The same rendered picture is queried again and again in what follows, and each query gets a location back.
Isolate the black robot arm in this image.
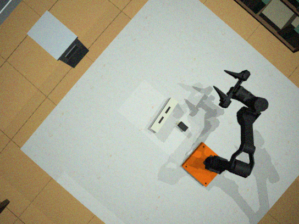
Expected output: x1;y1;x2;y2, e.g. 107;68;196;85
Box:
203;94;268;178

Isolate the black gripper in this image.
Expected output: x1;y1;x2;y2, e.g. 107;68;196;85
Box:
213;70;252;108

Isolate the black two-prong plug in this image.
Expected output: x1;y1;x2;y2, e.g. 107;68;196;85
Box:
178;121;188;131

